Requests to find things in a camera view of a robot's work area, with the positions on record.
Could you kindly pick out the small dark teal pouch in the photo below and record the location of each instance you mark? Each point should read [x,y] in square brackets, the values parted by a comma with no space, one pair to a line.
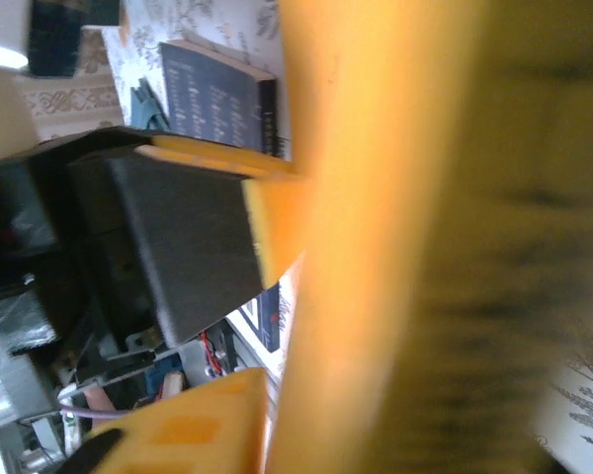
[150,111]

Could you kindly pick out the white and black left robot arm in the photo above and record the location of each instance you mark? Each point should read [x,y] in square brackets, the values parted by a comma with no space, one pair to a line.
[54,39]

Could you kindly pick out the yellow book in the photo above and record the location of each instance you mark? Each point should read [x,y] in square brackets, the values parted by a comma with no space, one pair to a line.
[375,197]

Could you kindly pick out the aluminium front rail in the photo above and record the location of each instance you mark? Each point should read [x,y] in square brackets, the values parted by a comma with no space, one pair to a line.
[15,390]

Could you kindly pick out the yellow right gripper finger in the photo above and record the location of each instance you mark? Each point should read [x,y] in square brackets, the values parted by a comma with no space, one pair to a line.
[188,429]
[193,237]

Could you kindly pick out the dark blue book black spine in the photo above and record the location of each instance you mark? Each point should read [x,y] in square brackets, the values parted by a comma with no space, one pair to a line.
[212,99]

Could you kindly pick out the floral tablecloth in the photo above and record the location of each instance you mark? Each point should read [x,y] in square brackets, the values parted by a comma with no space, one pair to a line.
[202,20]

